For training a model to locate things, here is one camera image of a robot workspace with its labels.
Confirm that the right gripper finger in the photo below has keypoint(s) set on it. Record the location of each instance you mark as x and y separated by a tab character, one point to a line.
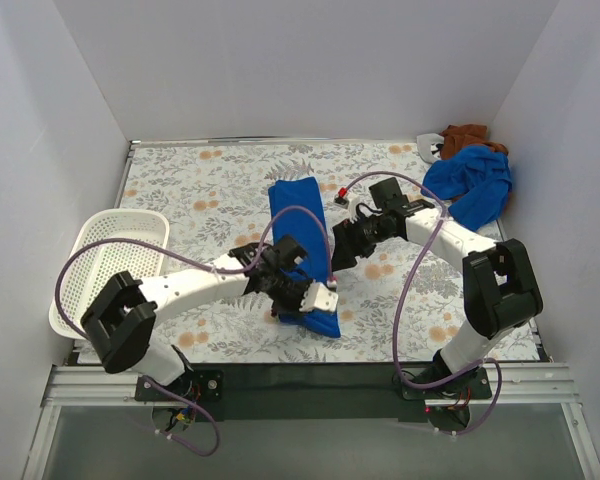
340	233
343	259

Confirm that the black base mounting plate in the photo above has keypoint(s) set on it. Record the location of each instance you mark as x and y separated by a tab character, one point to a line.
288	391

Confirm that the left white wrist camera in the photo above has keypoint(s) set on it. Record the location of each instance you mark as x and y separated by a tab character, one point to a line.
319	297

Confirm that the white perforated plastic basket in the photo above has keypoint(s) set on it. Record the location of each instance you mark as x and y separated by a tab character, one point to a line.
110	235

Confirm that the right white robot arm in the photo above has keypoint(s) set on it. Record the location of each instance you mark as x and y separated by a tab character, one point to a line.
500	291

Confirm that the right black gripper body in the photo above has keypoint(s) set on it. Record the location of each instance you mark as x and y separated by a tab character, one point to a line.
347	245

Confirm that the floral table mat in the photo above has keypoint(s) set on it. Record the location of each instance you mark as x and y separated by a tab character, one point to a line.
392	304

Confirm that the brown towel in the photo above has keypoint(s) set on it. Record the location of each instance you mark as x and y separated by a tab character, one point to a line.
455	138

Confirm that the crumpled blue towel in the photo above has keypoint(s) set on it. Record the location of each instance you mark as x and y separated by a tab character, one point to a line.
477	180

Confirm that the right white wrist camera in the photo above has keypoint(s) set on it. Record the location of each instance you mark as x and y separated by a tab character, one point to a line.
349	202

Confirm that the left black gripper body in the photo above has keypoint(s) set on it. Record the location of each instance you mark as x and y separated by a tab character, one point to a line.
290	300

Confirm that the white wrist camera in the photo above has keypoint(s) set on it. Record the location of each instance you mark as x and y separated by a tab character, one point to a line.
349	202
319	297

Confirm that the blue towel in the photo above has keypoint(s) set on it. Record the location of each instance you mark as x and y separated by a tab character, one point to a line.
302	228
477	180

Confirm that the grey cloth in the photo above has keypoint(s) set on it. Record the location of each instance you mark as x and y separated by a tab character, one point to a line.
429	146

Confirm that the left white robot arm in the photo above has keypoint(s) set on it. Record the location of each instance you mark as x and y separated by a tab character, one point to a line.
120	321

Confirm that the aluminium frame rail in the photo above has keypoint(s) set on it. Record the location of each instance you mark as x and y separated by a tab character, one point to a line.
523	383

